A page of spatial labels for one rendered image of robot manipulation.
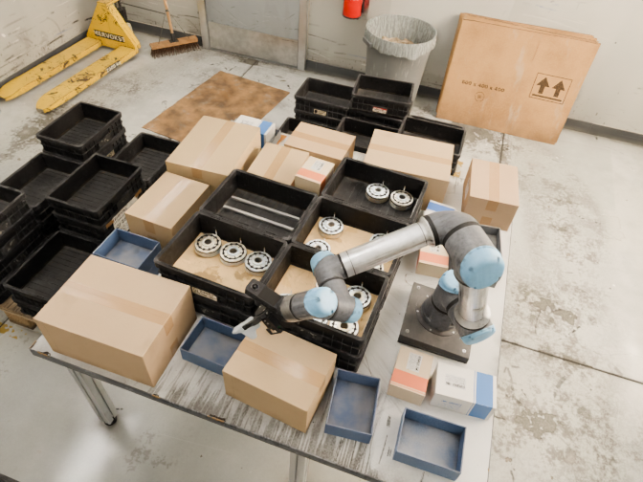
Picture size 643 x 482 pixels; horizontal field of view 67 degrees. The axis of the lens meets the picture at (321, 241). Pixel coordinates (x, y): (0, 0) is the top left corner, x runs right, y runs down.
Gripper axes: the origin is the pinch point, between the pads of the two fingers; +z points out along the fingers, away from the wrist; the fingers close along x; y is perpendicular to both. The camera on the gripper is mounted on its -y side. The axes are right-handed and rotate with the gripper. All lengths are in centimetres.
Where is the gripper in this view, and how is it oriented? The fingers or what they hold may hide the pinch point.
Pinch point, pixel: (244, 313)
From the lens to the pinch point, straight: 151.0
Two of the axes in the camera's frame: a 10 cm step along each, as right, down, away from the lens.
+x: 4.4, -6.4, 6.3
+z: -6.7, 2.3, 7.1
